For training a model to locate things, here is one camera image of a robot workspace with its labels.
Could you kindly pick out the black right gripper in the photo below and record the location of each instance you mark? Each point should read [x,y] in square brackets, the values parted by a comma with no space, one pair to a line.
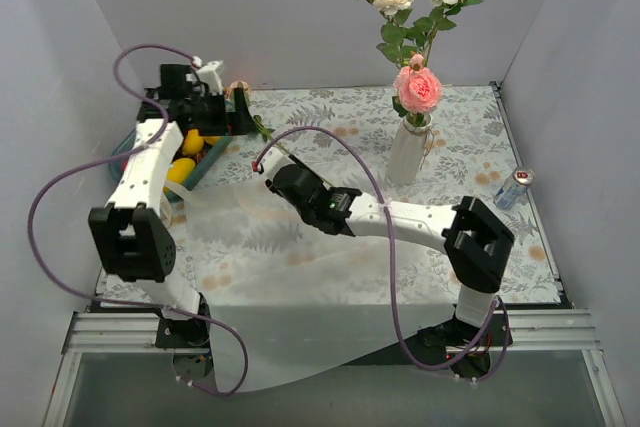
[272,182]

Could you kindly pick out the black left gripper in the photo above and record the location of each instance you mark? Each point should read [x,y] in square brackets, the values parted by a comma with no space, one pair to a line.
[232,110]

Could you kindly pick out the white wrapping paper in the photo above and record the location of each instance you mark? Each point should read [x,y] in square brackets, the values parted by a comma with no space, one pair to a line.
[310,307]

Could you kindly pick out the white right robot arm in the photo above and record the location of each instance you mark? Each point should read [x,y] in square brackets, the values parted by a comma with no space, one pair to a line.
[476,242]

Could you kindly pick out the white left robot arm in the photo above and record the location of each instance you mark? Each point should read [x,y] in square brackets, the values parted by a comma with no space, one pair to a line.
[132,241]

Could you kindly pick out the white ribbed ceramic vase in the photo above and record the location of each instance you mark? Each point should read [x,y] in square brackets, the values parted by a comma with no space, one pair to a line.
[409,149]

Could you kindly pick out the teal plastic fruit tray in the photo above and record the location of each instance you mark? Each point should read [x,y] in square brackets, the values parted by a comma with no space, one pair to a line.
[210,157]

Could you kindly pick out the yellow lemon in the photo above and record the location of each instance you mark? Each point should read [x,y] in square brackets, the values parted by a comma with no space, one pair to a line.
[193,143]

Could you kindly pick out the yellow mango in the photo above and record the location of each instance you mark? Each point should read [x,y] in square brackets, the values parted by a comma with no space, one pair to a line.
[180,172]

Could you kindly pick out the floral patterned table mat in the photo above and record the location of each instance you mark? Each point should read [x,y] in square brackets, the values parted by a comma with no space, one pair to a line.
[346,135]

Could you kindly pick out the blue and white drink can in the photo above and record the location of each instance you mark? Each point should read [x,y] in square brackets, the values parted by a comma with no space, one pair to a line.
[514,187]

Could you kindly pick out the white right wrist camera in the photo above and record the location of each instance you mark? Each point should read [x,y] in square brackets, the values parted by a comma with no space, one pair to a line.
[271,163]

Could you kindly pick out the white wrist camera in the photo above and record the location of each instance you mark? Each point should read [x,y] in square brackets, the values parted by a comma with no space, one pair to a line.
[209,74]
[271,163]

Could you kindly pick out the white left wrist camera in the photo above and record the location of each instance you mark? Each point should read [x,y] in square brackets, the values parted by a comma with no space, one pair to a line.
[209,74]

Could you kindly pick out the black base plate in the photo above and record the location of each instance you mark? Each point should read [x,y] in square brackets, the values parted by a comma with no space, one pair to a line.
[431,345]

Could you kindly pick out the aluminium frame rail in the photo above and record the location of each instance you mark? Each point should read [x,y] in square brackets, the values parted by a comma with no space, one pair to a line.
[553,330]

